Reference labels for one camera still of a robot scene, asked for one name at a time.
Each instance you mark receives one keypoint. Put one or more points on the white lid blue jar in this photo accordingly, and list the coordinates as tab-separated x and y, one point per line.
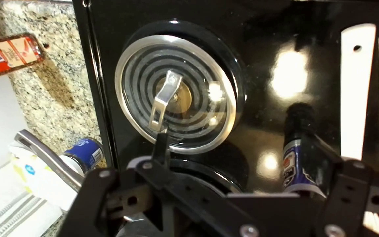
86	152

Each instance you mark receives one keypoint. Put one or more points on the black electric stove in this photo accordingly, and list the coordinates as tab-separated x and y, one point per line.
264	44

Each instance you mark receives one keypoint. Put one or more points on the orange lid chili jar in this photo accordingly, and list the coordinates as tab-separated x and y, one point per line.
10	57

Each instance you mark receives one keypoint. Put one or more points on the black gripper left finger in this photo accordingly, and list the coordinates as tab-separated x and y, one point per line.
181	193

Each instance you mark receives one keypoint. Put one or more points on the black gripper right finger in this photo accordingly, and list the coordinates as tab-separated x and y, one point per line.
348	198

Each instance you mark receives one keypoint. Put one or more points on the glass pot lid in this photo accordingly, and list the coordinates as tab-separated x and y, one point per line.
165	100

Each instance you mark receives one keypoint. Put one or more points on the coil stove burner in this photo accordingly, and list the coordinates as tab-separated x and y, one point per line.
145	66

